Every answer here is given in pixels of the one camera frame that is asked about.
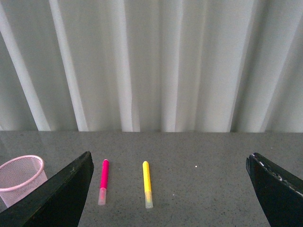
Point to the pink highlighter pen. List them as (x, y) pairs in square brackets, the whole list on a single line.
[(103, 183)]

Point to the white pleated curtain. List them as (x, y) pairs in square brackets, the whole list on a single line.
[(151, 65)]

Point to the pink mesh cup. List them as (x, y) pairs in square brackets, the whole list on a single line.
[(19, 177)]

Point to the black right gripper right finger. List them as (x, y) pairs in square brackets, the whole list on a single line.
[(279, 192)]

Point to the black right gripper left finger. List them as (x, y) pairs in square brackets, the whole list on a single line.
[(59, 202)]

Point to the yellow highlighter pen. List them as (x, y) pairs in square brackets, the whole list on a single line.
[(147, 185)]

